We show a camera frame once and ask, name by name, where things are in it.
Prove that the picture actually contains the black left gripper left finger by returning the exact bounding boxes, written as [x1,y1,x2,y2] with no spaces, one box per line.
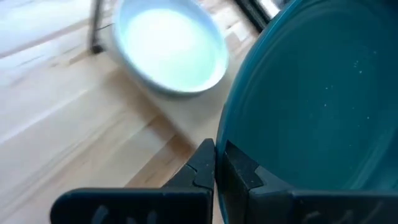
[50,138,216,224]

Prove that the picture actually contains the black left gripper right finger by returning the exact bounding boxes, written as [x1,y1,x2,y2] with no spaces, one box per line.
[222,140,398,224]

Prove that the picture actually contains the dark green plate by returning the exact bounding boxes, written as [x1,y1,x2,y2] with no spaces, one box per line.
[215,0,398,224]

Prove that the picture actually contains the white plate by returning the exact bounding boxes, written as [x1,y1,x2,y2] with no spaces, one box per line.
[110,0,230,97]

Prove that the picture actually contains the black metal rig frame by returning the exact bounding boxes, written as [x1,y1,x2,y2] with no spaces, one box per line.
[233,0,292,34]

